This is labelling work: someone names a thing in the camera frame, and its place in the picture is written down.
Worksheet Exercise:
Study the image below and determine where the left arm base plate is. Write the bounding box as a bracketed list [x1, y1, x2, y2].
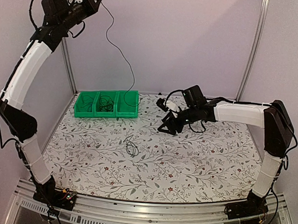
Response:
[33, 187, 77, 211]

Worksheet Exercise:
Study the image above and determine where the aluminium front frame rail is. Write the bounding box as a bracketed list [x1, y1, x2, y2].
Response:
[5, 179, 292, 224]

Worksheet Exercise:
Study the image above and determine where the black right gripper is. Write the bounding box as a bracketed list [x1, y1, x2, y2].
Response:
[157, 104, 199, 137]

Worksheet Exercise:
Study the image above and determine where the aluminium post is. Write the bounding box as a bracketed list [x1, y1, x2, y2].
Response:
[60, 37, 77, 95]
[235, 0, 269, 101]

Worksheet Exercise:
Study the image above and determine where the aluminium back right post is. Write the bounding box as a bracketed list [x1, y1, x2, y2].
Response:
[235, 0, 269, 101]

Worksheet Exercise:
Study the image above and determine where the green bin right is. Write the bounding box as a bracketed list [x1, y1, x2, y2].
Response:
[115, 90, 139, 118]

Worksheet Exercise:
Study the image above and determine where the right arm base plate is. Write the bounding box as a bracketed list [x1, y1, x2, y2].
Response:
[224, 201, 269, 224]

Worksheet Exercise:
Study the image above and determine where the green bin middle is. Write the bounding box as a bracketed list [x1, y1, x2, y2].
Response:
[95, 90, 118, 118]

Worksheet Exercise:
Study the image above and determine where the green bin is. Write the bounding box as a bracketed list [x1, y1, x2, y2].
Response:
[115, 90, 139, 118]
[74, 91, 99, 118]
[95, 90, 118, 118]

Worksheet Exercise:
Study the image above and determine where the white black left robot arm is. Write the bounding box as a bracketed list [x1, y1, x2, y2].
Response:
[0, 0, 102, 204]

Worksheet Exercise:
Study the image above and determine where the aluminium back left post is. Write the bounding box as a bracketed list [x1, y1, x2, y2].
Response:
[60, 37, 77, 95]

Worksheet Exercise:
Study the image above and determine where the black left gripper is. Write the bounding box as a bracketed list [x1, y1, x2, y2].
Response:
[60, 0, 102, 32]

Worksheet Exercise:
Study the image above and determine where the green bin left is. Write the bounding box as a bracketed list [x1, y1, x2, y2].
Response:
[74, 91, 99, 118]

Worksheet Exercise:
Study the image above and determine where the floral patterned table mat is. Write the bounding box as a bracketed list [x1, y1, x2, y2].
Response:
[43, 95, 262, 203]

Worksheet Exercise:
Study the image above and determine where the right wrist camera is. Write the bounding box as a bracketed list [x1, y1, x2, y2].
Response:
[156, 98, 168, 112]

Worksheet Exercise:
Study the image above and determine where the dark blue thin cable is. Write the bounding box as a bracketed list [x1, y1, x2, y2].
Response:
[123, 134, 141, 159]

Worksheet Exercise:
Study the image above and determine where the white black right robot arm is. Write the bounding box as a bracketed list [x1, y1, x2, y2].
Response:
[156, 85, 298, 218]

